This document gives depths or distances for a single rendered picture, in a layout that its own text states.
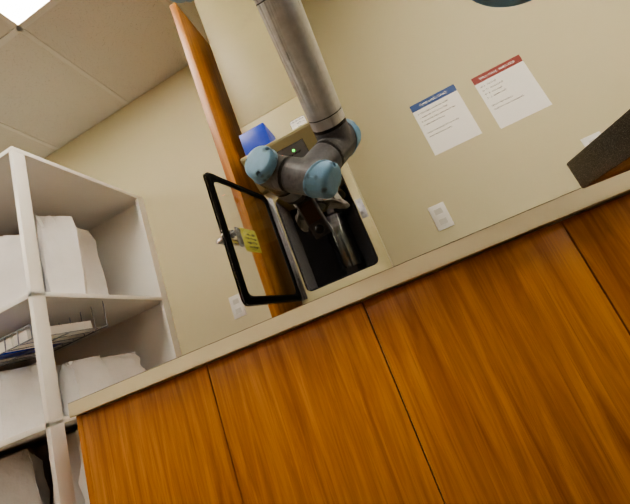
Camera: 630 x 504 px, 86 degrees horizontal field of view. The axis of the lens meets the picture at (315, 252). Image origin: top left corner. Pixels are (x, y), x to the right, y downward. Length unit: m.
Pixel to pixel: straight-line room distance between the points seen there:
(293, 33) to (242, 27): 1.00
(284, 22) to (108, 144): 2.00
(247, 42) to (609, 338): 1.50
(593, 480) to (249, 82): 1.52
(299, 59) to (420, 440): 0.80
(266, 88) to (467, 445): 1.30
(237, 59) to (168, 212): 0.92
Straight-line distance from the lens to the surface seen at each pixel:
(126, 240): 2.23
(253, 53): 1.59
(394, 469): 0.87
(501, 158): 1.66
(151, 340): 2.04
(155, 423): 1.11
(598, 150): 0.52
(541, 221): 0.83
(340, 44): 2.04
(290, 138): 1.18
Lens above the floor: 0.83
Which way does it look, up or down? 15 degrees up
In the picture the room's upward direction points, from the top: 21 degrees counter-clockwise
